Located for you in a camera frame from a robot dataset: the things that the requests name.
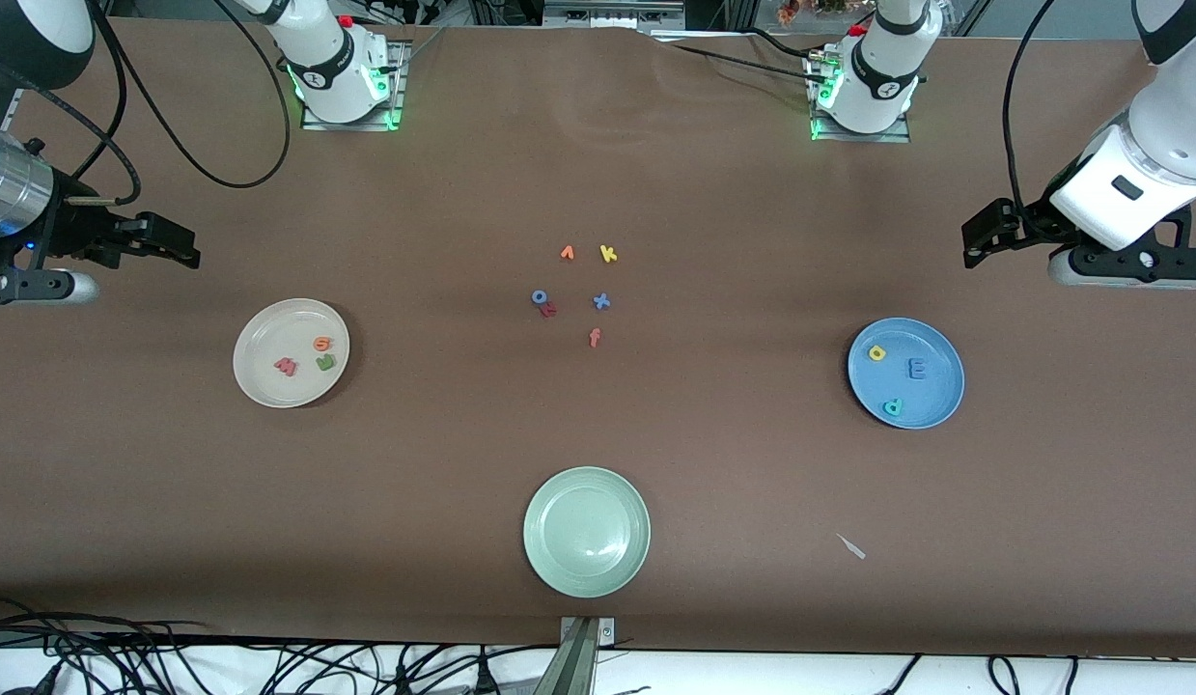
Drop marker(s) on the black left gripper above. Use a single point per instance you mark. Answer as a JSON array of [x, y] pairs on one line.
[[1030, 223]]

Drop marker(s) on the blue plate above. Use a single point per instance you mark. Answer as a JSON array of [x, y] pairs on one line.
[[931, 401]]

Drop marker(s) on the green foam letter u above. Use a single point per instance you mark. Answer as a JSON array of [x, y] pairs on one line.
[[326, 365]]

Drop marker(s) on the aluminium frame rail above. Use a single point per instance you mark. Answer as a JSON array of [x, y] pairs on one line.
[[607, 12]]

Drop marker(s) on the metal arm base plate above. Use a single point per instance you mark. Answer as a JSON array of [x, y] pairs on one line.
[[397, 87], [863, 137]]

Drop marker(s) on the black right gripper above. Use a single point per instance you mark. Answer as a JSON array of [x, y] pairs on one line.
[[73, 228]]

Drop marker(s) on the brown table cover sheet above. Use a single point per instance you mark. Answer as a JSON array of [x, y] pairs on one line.
[[752, 502]]

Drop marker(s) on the beige brown plate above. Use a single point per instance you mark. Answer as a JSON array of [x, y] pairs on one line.
[[269, 333]]

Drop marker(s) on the small white paper scrap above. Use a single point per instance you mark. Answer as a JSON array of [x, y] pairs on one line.
[[851, 546]]

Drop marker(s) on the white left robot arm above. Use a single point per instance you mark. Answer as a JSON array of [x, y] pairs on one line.
[[887, 68]]

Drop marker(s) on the pink foam letter m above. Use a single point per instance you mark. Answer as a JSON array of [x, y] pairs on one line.
[[286, 367]]

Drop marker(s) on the metal table edge bracket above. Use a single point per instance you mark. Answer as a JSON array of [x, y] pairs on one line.
[[580, 666]]

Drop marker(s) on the orange flower decoration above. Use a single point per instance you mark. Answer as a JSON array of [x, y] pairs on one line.
[[789, 12]]

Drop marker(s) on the teal foam letter p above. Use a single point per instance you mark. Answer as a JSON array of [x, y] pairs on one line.
[[894, 403]]

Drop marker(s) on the blue foam letter E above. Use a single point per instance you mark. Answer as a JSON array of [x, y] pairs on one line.
[[914, 368]]

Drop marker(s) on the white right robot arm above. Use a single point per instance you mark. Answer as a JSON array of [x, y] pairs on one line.
[[332, 58]]

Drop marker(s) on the pale green plate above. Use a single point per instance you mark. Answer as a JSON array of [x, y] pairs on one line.
[[586, 533]]

